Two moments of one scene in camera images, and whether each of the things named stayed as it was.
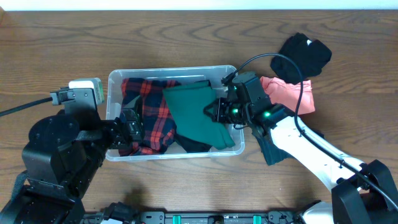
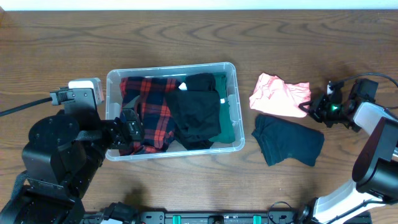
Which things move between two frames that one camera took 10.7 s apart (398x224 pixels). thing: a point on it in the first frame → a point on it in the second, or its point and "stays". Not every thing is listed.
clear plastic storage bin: (175, 124) stays
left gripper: (131, 129) stays
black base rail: (217, 217) stays
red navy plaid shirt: (158, 119) stays
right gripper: (221, 115) → (316, 107)
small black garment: (313, 55) → (196, 111)
